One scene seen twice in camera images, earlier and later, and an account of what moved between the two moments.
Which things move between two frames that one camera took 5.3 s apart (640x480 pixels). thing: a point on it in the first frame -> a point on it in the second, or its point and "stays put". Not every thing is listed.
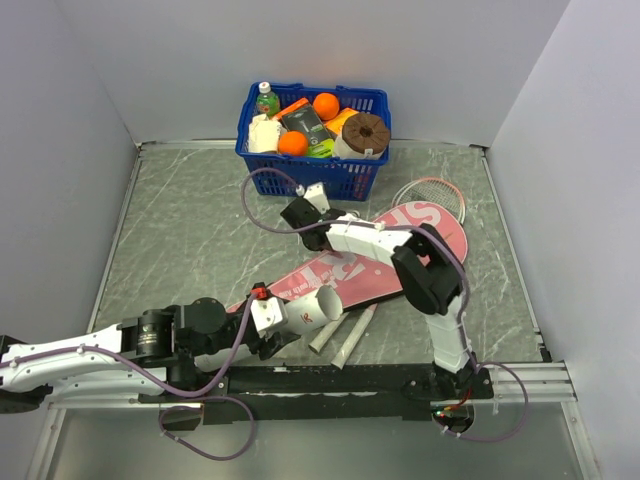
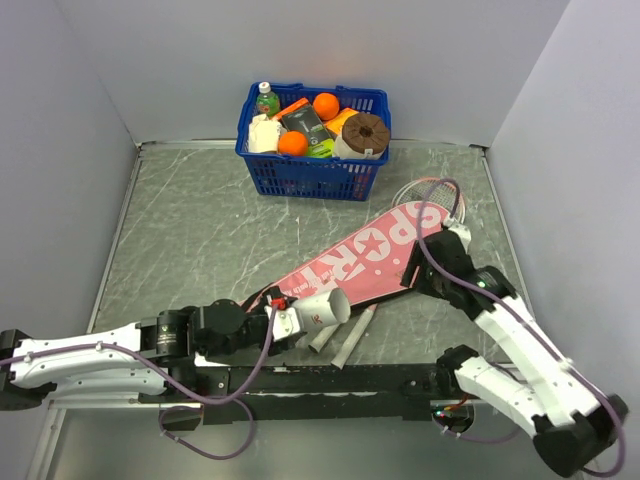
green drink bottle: [267, 102] stays put
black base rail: [331, 392] stays put
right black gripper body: [306, 243] -> [426, 280]
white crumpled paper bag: [263, 134] stays put
